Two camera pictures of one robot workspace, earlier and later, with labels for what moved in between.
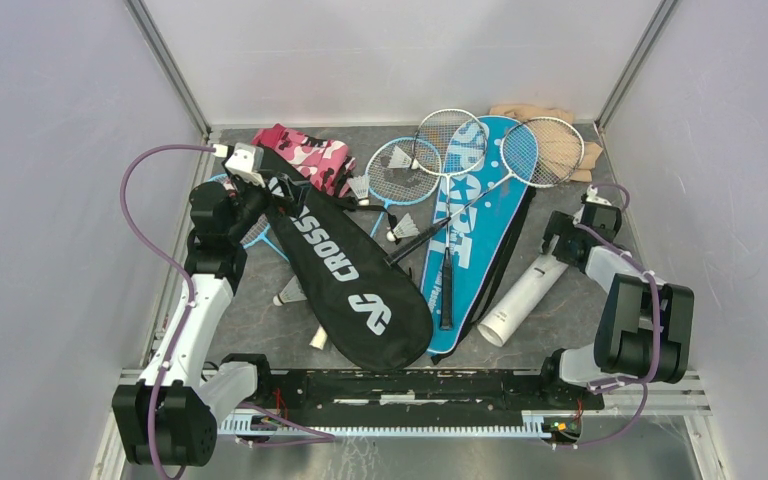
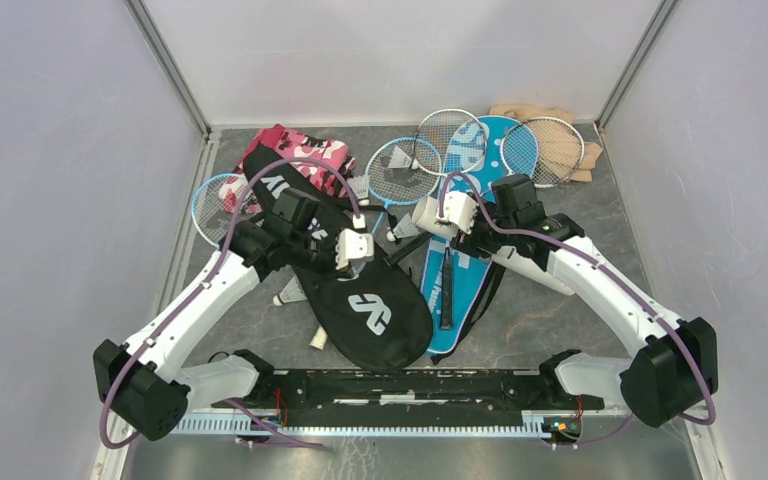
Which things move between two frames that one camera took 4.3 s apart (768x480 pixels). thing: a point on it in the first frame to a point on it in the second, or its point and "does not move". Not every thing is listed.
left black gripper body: x=284 y=199 to x=315 y=255
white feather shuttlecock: x=405 y=228 does not move
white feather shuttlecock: x=291 y=292 does not move
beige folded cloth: x=559 y=151 does not move
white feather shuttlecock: x=360 y=186 does not move
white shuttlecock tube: x=500 y=326 to x=424 y=218
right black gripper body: x=571 y=232 to x=485 y=235
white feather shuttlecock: x=399 y=159 does not move
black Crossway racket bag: x=362 y=297 does not move
